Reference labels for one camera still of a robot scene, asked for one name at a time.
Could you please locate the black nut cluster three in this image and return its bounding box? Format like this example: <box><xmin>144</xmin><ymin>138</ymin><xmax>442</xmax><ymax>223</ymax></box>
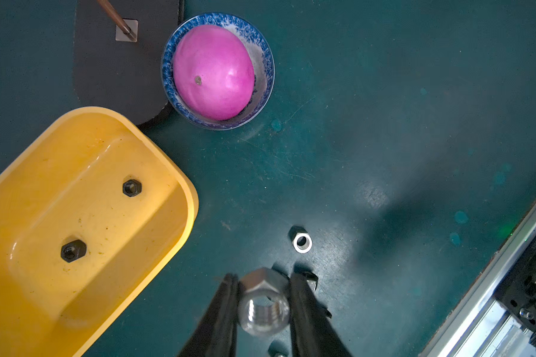
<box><xmin>267</xmin><ymin>341</ymin><xmax>290</xmax><ymax>357</ymax></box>

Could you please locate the black nut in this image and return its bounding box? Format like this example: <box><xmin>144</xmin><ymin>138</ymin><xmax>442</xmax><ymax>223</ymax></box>
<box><xmin>60</xmin><ymin>239</ymin><xmax>87</xmax><ymax>263</ymax></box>
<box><xmin>122</xmin><ymin>178</ymin><xmax>142</xmax><ymax>197</ymax></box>

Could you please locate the magenta ball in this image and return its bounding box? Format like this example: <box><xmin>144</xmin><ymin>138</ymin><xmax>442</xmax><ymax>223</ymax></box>
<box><xmin>173</xmin><ymin>25</ymin><xmax>255</xmax><ymax>120</ymax></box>

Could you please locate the yellow plastic storage box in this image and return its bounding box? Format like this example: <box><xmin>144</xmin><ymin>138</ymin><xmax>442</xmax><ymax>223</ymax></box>
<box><xmin>0</xmin><ymin>107</ymin><xmax>199</xmax><ymax>356</ymax></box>

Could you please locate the brown metal cup stand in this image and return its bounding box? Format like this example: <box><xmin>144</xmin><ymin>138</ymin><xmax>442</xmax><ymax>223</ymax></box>
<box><xmin>72</xmin><ymin>1</ymin><xmax>186</xmax><ymax>129</ymax></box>

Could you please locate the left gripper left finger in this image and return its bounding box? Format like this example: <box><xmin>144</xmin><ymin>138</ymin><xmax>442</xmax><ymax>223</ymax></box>
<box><xmin>178</xmin><ymin>274</ymin><xmax>239</xmax><ymax>357</ymax></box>

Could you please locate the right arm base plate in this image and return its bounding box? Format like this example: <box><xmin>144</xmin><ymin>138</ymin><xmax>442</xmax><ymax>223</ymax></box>
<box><xmin>494</xmin><ymin>236</ymin><xmax>536</xmax><ymax>333</ymax></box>

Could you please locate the small blue patterned bowl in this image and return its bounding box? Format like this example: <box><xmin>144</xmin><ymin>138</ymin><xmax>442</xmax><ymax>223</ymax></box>
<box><xmin>161</xmin><ymin>12</ymin><xmax>275</xmax><ymax>131</ymax></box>

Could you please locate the silver nut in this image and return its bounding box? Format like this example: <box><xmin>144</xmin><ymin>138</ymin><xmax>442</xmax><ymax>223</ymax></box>
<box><xmin>238</xmin><ymin>268</ymin><xmax>290</xmax><ymax>337</ymax></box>
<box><xmin>290</xmin><ymin>226</ymin><xmax>313</xmax><ymax>254</ymax></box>

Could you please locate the black nut cluster two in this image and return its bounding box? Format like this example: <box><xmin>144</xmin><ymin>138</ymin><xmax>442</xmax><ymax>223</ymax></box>
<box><xmin>300</xmin><ymin>271</ymin><xmax>319</xmax><ymax>292</ymax></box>

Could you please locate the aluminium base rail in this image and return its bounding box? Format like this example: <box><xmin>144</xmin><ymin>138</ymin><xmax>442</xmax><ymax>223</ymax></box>
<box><xmin>420</xmin><ymin>201</ymin><xmax>536</xmax><ymax>356</ymax></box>

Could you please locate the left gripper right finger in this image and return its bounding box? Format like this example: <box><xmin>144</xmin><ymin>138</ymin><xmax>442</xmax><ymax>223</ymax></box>
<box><xmin>289</xmin><ymin>273</ymin><xmax>352</xmax><ymax>356</ymax></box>

